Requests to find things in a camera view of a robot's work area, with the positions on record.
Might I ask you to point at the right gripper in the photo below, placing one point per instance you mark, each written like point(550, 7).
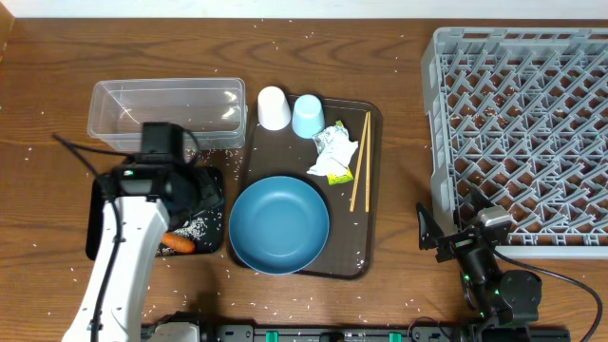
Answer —
point(454, 243)

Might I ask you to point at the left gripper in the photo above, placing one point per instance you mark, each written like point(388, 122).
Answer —
point(212, 184)

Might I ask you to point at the orange carrot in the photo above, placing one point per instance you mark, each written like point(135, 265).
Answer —
point(177, 243)

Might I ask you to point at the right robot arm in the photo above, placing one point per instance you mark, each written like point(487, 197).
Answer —
point(507, 302)

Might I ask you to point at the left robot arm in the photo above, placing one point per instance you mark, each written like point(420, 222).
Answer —
point(150, 208)

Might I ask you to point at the grey dishwasher rack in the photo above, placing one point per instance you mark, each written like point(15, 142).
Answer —
point(520, 114)

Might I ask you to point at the black plastic tray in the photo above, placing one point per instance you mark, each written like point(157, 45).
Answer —
point(204, 230)

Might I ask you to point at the clear plastic container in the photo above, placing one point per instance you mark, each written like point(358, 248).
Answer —
point(214, 109)

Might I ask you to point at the dark blue plate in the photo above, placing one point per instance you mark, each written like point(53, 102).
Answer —
point(279, 225)

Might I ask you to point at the brown serving tray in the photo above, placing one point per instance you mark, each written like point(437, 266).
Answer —
point(349, 250)

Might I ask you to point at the left wooden chopstick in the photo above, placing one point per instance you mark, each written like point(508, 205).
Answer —
point(359, 162)

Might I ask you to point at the white plastic cup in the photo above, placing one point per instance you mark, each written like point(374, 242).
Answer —
point(272, 108)

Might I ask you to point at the yellow green wrapper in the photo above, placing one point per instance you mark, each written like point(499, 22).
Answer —
point(339, 178)

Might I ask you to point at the crumpled white paper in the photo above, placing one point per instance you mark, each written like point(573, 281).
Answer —
point(323, 165)

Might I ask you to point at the light blue plastic cup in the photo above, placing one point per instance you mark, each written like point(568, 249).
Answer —
point(308, 116)

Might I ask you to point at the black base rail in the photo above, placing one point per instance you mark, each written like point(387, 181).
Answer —
point(182, 327)

